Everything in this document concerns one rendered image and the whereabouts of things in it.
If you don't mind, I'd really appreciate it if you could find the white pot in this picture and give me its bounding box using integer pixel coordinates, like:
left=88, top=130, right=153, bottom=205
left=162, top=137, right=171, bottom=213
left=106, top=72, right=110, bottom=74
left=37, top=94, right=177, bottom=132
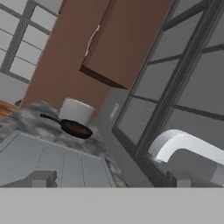
left=59, top=97, right=96, bottom=128

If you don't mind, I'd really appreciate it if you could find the large grey-framed window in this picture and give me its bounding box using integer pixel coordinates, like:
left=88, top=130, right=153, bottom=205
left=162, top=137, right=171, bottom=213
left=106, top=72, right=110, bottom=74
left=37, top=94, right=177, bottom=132
left=111, top=0, right=224, bottom=188

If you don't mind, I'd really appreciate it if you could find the black frying pan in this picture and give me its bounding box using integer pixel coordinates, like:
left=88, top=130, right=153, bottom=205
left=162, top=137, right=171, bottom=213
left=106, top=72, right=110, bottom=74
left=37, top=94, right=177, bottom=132
left=39, top=113, right=94, bottom=140

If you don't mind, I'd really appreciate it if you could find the white sink faucet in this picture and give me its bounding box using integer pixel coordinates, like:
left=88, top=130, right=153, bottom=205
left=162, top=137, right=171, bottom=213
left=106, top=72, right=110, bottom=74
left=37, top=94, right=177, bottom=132
left=148, top=129, right=224, bottom=188

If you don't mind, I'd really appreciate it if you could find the tall brown cupboard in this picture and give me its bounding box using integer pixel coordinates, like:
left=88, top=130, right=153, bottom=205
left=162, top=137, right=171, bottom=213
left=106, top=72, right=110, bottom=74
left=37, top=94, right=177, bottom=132
left=21, top=0, right=113, bottom=124

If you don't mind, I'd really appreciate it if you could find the brown wall cupboard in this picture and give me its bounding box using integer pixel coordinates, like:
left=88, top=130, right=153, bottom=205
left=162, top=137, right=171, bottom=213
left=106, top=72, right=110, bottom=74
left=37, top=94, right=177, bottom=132
left=79, top=0, right=173, bottom=90

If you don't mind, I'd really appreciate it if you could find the grey wall socket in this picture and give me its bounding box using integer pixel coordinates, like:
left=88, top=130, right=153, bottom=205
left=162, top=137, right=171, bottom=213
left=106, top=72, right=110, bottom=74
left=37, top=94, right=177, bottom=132
left=109, top=102, right=120, bottom=122

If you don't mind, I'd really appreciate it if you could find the small grey-framed window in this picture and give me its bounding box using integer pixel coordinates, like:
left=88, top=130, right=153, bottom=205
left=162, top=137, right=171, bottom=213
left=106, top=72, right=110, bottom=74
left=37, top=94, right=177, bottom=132
left=0, top=0, right=64, bottom=85

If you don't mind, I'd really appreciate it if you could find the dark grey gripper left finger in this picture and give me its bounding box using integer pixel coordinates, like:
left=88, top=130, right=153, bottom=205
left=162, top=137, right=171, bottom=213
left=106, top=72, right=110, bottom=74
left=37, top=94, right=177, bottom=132
left=0, top=170, right=58, bottom=188

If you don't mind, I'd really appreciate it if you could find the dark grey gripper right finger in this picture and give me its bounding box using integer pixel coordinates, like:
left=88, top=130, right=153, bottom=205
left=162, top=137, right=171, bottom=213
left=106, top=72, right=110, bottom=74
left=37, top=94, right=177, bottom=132
left=166, top=171, right=217, bottom=188

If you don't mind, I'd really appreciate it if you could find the silver cupboard handle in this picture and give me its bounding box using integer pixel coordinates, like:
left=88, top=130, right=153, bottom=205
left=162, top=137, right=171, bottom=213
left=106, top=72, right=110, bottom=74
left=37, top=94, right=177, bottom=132
left=84, top=24, right=101, bottom=58

